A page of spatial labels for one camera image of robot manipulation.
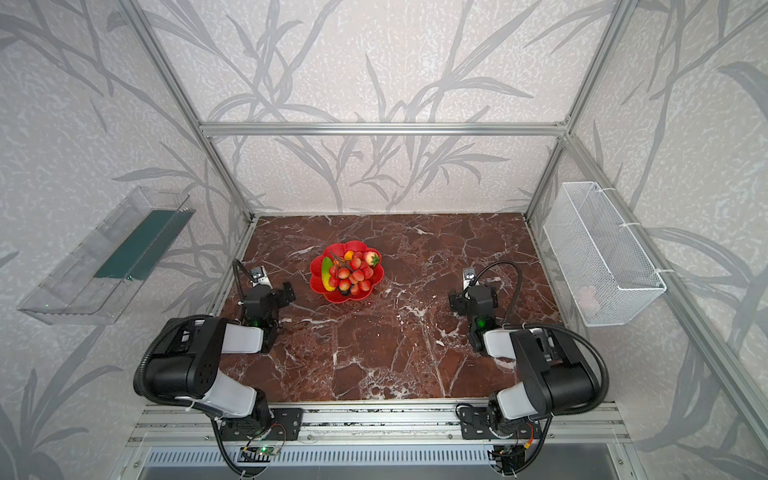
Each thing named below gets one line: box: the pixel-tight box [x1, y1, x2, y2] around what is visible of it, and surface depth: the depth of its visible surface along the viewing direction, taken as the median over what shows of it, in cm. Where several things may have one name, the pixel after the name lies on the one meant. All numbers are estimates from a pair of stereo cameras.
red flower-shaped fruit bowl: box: [310, 241, 385, 304], surface depth 98 cm
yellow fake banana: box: [322, 273, 336, 292], surface depth 98 cm
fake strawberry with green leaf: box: [365, 251, 380, 267], surface depth 102 cm
